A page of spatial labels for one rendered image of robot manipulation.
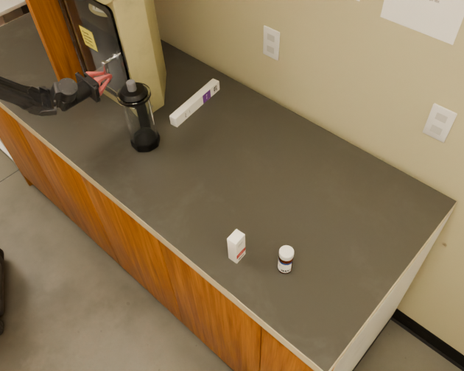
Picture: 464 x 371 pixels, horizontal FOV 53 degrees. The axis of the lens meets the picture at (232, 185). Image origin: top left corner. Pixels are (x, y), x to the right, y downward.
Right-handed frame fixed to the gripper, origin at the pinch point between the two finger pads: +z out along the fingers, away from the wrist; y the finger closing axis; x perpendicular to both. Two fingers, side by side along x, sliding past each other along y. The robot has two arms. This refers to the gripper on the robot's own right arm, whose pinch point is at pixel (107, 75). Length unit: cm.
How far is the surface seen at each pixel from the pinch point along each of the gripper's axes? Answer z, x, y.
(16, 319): -70, 118, 8
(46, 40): -3.0, 2.4, 31.0
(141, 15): 13.7, -19.0, -3.6
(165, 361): -35, 108, -60
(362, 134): 48, 6, -75
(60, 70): -1.9, 15.6, 29.1
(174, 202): -13.5, 14.8, -45.6
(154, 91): 13.1, 10.7, -7.7
